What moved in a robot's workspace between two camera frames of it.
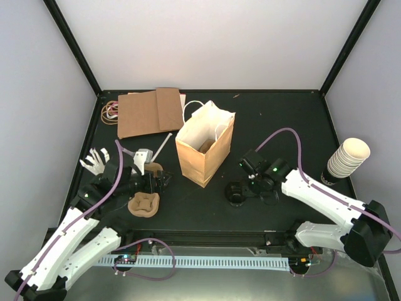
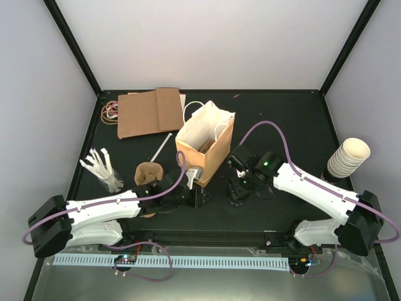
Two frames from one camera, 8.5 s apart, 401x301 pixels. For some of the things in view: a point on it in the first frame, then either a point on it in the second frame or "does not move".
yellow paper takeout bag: x=203 y=144 does not move
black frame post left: x=59 y=19 does not move
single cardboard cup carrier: x=206 y=145 does not move
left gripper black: x=152 y=188 to x=197 y=199
